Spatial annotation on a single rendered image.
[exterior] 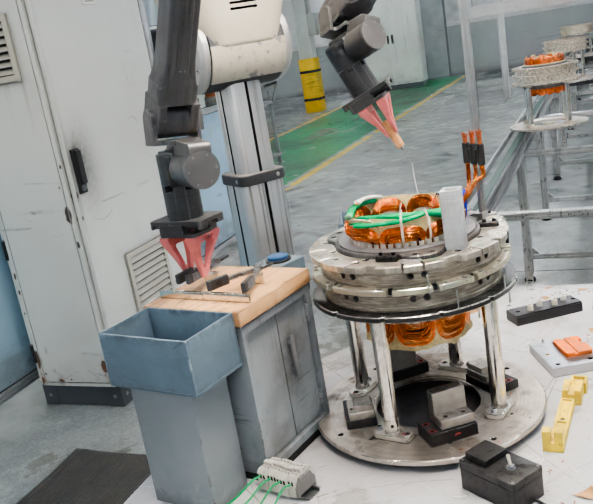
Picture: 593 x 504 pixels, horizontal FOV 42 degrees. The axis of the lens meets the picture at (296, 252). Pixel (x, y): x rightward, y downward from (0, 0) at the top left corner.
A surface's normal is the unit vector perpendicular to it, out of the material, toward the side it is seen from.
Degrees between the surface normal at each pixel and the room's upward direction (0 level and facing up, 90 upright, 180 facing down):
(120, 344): 90
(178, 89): 117
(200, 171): 90
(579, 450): 0
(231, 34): 90
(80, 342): 95
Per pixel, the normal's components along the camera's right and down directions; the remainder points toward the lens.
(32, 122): -0.37, 0.31
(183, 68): 0.50, 0.57
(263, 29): 0.52, 0.14
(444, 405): 0.27, 0.22
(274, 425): 0.84, 0.01
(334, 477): -0.16, -0.95
